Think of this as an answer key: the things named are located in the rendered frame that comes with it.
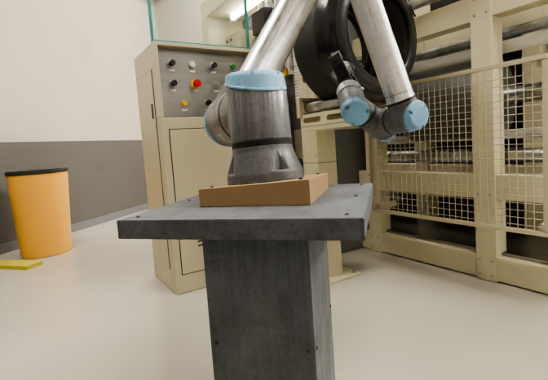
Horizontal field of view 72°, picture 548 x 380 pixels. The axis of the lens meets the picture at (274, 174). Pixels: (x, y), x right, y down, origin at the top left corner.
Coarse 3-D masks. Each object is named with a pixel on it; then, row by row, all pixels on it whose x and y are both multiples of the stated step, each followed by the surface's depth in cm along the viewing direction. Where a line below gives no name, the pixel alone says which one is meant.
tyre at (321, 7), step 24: (336, 0) 151; (384, 0) 181; (312, 24) 156; (336, 24) 150; (408, 24) 173; (312, 48) 158; (336, 48) 152; (408, 48) 175; (312, 72) 165; (360, 72) 157; (408, 72) 174; (336, 96) 170
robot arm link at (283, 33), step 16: (288, 0) 114; (304, 0) 115; (272, 16) 113; (288, 16) 112; (304, 16) 116; (272, 32) 111; (288, 32) 112; (256, 48) 110; (272, 48) 110; (288, 48) 113; (256, 64) 108; (272, 64) 110; (208, 112) 109; (208, 128) 109; (224, 144) 111
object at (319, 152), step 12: (300, 84) 200; (300, 96) 201; (312, 96) 192; (312, 132) 195; (324, 132) 196; (312, 144) 196; (324, 144) 196; (312, 156) 197; (324, 156) 196; (312, 168) 198; (324, 168) 196; (336, 168) 201; (336, 180) 201; (336, 252) 203; (336, 264) 203
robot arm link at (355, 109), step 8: (344, 88) 130; (352, 88) 128; (360, 88) 131; (344, 96) 127; (352, 96) 124; (360, 96) 125; (344, 104) 124; (352, 104) 122; (360, 104) 122; (368, 104) 125; (344, 112) 124; (352, 112) 124; (360, 112) 123; (368, 112) 123; (344, 120) 126; (352, 120) 125; (360, 120) 125
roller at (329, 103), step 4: (320, 100) 178; (324, 100) 175; (328, 100) 172; (332, 100) 169; (336, 100) 167; (308, 104) 184; (312, 104) 181; (316, 104) 178; (320, 104) 176; (324, 104) 174; (328, 104) 172; (332, 104) 170; (336, 104) 168; (308, 108) 184; (312, 108) 182; (316, 108) 180; (320, 108) 178; (324, 108) 176; (328, 108) 175
